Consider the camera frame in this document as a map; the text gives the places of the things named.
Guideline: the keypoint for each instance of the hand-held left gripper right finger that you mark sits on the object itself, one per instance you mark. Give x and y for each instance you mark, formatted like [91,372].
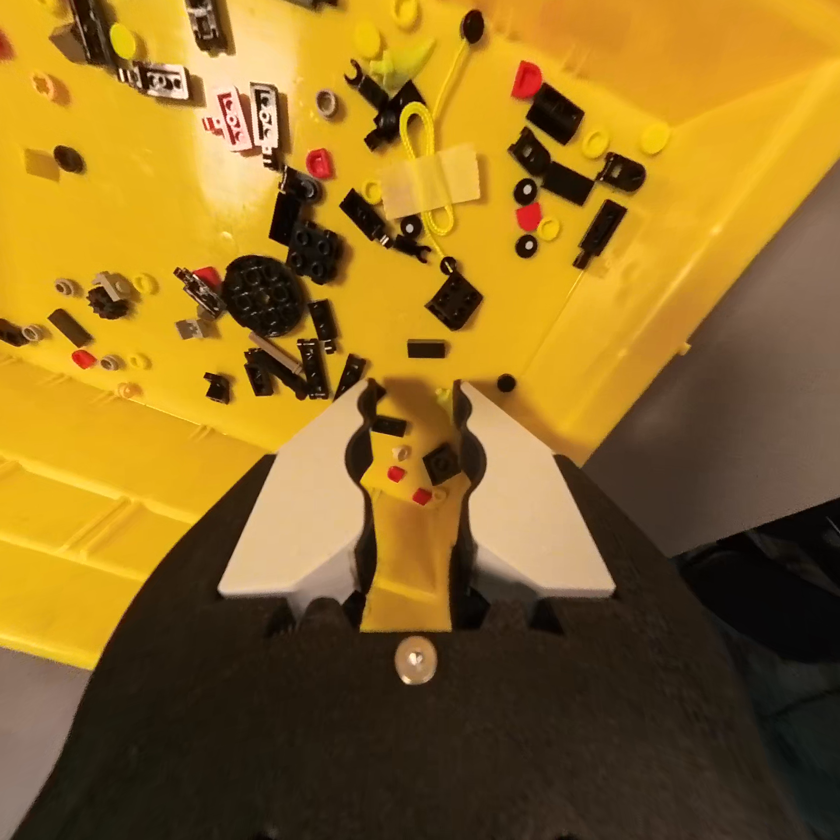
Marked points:
[531,525]

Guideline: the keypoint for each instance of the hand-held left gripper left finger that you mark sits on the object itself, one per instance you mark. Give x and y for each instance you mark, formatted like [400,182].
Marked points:
[302,518]

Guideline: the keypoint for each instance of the lego pieces pile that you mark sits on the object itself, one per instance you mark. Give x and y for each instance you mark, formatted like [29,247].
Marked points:
[315,243]

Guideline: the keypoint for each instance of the yellow plastic parts bin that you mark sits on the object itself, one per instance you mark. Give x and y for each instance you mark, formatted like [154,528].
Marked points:
[656,262]

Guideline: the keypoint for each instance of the black round lego plate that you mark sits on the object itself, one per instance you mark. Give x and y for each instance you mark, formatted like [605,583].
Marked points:
[264,295]

